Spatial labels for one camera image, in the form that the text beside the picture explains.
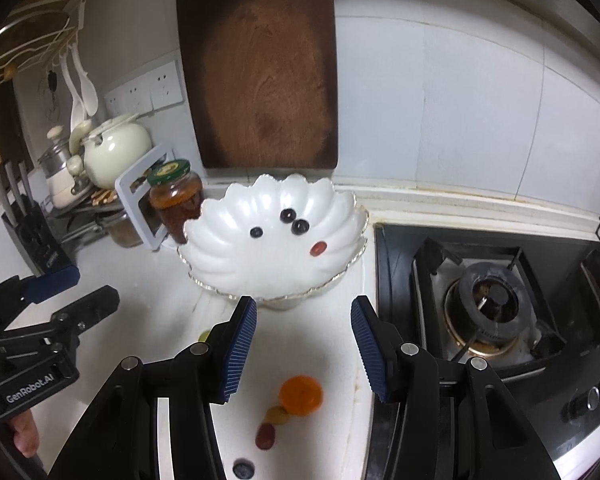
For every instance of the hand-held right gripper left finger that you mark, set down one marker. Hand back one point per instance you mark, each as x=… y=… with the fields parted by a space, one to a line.
x=240 y=355

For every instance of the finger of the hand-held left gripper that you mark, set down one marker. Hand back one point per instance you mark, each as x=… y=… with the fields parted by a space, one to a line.
x=92 y=305
x=55 y=280

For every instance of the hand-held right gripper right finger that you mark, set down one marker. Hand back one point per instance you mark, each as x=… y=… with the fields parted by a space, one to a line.
x=372 y=355

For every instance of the small yellow grape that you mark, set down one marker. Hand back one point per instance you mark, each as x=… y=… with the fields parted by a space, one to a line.
x=276 y=415

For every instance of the mandarin orange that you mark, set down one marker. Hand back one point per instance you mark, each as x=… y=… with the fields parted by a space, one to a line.
x=301 y=395

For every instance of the red grape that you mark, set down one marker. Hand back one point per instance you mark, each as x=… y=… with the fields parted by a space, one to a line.
x=265 y=436

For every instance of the white scalloped bowl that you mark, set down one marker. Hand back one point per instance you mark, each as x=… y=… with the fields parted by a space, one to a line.
x=240 y=260

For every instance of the blueberry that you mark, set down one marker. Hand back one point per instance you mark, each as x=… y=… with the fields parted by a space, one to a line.
x=243 y=470
x=256 y=232

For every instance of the red cherry tomato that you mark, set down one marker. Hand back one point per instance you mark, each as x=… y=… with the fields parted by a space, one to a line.
x=318 y=248

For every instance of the dark purple grape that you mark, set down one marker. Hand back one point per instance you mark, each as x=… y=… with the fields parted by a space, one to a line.
x=299 y=227
x=286 y=215

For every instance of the person's left hand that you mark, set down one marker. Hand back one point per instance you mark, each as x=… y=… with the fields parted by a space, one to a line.
x=25 y=435

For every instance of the black knife block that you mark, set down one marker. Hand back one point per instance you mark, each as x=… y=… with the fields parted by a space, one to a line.
x=40 y=245

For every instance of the wooden trivet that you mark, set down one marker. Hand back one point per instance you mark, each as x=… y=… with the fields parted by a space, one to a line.
x=105 y=196

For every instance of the steel pot with knob lid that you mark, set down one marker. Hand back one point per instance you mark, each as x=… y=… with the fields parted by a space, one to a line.
x=55 y=155

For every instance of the white pot rack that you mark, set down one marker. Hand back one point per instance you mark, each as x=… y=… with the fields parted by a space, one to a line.
x=130 y=180

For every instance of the glass sauce jar green lid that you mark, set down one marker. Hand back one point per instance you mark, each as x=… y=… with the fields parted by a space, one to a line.
x=177 y=200

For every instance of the cream enamel pot with lid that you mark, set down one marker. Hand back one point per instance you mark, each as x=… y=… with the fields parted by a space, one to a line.
x=117 y=152

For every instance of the white rice paddle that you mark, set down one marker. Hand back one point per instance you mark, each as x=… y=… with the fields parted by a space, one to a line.
x=86 y=87

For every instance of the black glass gas stove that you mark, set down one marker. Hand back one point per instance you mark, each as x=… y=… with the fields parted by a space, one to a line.
x=555 y=435

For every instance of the silver stove knob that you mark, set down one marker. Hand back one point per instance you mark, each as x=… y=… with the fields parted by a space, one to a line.
x=592 y=400

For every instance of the brown wooden cutting board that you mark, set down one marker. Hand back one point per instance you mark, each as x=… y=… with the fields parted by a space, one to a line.
x=265 y=85

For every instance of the white wall socket panel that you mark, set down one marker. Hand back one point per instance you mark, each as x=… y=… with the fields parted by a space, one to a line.
x=145 y=87

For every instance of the wooden board in wall rack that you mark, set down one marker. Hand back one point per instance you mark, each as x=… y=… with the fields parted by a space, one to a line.
x=40 y=0

